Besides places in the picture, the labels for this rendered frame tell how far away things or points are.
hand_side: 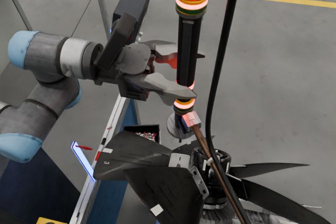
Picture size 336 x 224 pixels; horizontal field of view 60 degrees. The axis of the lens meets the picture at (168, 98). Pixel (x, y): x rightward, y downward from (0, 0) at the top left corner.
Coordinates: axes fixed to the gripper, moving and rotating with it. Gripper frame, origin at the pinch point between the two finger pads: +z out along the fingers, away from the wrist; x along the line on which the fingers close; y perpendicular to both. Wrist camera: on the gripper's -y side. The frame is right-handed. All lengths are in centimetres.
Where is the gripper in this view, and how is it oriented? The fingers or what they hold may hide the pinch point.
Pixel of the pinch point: (196, 71)
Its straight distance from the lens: 51.5
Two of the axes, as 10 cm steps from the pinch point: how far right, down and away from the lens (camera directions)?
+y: 0.0, 5.6, 8.3
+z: 9.8, 1.8, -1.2
